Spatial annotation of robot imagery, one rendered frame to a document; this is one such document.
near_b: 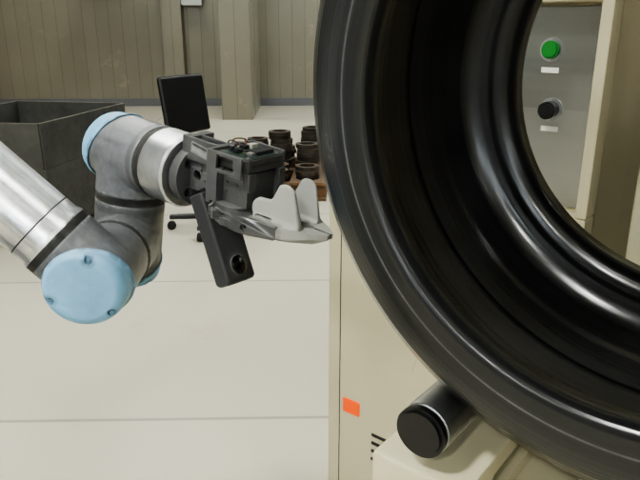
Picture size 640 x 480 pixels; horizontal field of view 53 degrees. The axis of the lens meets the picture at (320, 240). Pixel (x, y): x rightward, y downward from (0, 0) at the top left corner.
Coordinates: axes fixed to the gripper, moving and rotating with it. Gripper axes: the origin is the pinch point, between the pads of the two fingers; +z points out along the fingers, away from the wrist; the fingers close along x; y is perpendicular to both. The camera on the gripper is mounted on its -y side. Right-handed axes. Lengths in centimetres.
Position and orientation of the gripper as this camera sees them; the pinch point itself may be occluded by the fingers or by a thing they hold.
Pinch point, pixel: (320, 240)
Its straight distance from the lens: 67.9
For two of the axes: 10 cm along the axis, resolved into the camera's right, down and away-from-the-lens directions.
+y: 1.0, -9.2, -3.8
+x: 6.2, -2.5, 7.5
